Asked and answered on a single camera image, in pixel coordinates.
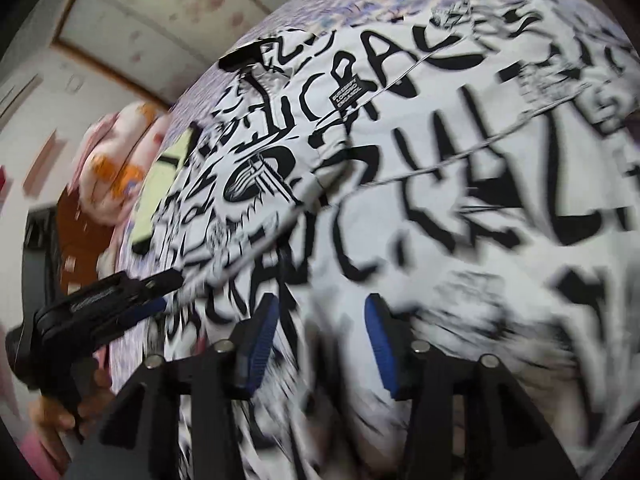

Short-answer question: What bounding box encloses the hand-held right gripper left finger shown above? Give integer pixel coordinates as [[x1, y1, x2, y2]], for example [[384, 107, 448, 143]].
[[97, 292, 281, 480]]

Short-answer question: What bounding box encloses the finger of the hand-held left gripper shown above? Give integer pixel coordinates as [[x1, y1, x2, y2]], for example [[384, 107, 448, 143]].
[[120, 297, 168, 331], [129, 268, 185, 301]]

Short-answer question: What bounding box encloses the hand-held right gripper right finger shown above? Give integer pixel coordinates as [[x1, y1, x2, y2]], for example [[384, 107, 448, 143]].
[[364, 294, 581, 480]]

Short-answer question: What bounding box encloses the black white printed garment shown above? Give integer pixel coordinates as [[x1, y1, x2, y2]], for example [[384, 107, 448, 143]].
[[132, 0, 640, 480]]

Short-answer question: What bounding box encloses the person's left hand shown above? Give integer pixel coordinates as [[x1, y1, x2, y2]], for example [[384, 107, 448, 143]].
[[30, 357, 116, 463]]

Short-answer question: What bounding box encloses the wooden headboard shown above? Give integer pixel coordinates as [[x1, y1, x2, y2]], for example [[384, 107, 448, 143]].
[[55, 192, 121, 301]]

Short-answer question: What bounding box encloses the pale green folded cloth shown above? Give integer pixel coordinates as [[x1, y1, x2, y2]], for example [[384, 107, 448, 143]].
[[131, 127, 196, 256]]

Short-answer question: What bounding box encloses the pink bear print quilt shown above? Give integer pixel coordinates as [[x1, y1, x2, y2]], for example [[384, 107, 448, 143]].
[[70, 102, 173, 226]]

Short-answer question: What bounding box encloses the purple cat print blanket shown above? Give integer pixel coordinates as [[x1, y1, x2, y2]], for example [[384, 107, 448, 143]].
[[107, 0, 608, 391]]

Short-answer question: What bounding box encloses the pink wall shelf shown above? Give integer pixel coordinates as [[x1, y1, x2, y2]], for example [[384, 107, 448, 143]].
[[22, 132, 63, 191]]

